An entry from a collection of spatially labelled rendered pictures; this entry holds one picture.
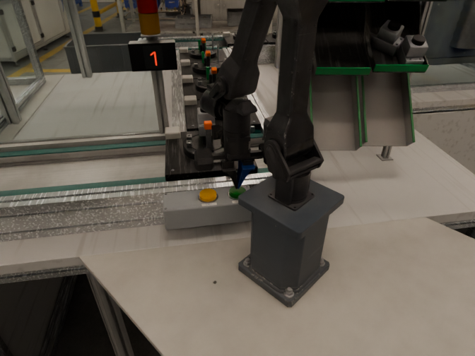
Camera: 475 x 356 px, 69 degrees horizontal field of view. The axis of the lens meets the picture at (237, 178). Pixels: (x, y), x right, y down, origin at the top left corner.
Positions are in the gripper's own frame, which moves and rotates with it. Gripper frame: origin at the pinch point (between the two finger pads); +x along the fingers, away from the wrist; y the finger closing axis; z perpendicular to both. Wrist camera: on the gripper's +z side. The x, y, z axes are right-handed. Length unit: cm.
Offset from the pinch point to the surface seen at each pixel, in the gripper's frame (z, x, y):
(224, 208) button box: -3.7, 6.3, 3.6
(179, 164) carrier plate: 13.7, 4.0, 13.1
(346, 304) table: -26.5, 15.4, -17.5
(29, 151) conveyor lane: 32, 6, 57
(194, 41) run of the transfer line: 164, 6, 0
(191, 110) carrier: 49.2, 3.9, 7.8
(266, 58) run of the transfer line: 139, 12, -41
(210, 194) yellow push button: -0.9, 3.9, 6.5
